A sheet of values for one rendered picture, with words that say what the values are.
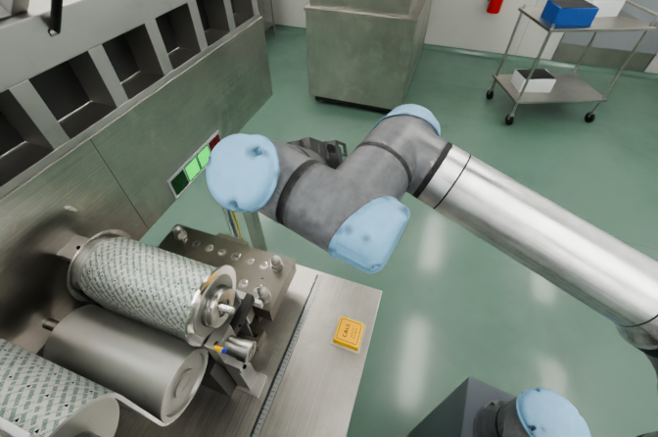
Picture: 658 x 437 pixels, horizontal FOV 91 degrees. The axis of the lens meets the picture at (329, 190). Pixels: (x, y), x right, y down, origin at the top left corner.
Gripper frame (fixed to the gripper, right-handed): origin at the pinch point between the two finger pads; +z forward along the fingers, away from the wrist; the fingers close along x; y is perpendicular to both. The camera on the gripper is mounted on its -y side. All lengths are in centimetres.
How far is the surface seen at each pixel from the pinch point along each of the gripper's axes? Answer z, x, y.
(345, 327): 24.8, 15.3, -36.3
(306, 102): 258, 108, 110
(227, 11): 20, 34, 59
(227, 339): -9.4, 25.8, -24.3
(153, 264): -16.1, 34.1, -7.6
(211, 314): -14.9, 23.7, -17.5
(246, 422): 4, 36, -49
